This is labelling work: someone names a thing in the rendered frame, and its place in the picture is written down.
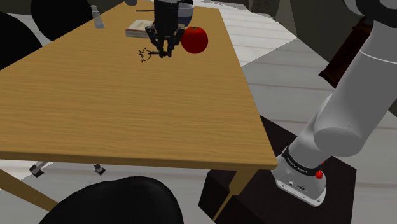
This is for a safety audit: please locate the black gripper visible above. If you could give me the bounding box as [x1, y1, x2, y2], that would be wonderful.
[144, 0, 186, 59]

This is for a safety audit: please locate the cream book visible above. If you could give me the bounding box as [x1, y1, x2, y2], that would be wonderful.
[125, 19, 156, 39]

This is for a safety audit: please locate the blue and white cup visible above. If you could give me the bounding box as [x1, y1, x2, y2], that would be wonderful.
[178, 3, 195, 28]

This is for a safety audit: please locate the red tomato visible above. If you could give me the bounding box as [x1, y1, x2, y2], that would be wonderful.
[181, 26, 209, 55]

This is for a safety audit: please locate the grey bottle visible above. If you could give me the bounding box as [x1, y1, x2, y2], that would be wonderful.
[90, 5, 106, 30]

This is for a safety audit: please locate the wooden table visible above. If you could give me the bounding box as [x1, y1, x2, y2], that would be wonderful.
[0, 0, 279, 221]

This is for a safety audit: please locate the black chair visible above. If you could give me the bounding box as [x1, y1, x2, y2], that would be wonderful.
[0, 11, 43, 71]
[30, 0, 95, 42]
[29, 161, 185, 224]

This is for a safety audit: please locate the dark brown wooden furniture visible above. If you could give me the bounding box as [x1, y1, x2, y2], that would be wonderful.
[318, 15, 378, 90]

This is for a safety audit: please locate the dark robot stand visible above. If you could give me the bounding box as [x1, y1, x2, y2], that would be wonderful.
[198, 115, 358, 224]

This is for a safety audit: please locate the black thin wire object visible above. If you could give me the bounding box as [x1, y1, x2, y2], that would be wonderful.
[137, 48, 162, 64]

